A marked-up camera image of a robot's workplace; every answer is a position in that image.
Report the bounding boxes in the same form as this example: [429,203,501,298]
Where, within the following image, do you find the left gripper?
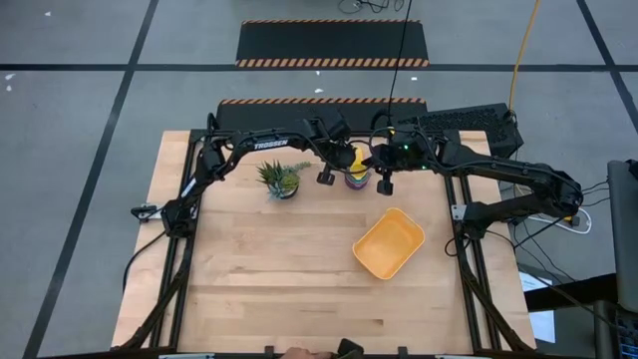
[308,112,358,185]

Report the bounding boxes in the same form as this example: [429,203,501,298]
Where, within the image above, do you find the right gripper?
[362,130,440,195]

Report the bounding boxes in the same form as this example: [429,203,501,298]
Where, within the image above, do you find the large indigo measuring cup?
[344,168,373,191]

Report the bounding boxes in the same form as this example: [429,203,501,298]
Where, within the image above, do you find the yellow plastic basket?
[352,207,427,280]

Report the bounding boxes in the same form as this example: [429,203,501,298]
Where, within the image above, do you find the succulent plant in black pot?
[255,158,313,201]

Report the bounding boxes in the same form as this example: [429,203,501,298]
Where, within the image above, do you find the black hazard-striped floor ramp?
[214,98,429,133]
[234,19,431,69]

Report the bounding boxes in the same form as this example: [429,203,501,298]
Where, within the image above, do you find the black perforated computer case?
[396,103,525,161]

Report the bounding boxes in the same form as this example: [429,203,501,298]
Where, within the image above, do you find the black handheld device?
[336,338,366,359]

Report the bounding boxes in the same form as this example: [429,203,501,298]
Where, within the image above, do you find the person's hand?
[278,347,334,359]

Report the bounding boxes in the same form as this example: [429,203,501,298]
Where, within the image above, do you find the white paper sheet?
[517,271,557,345]

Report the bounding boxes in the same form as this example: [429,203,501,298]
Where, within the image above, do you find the black side desk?
[522,272,638,359]

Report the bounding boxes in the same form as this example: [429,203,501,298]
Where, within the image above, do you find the grey panel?
[606,159,638,314]

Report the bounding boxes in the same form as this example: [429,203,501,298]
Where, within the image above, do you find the black hanging cable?
[386,0,415,130]

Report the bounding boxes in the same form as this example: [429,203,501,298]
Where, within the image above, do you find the coiled black floor cable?
[337,0,406,15]

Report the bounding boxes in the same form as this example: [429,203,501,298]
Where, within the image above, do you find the yellow hanging cable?
[507,0,542,115]

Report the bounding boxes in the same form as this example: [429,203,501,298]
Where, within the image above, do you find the black aluminium table frame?
[112,128,538,356]

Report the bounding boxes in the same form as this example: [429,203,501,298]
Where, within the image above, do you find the white power cable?
[527,207,593,235]

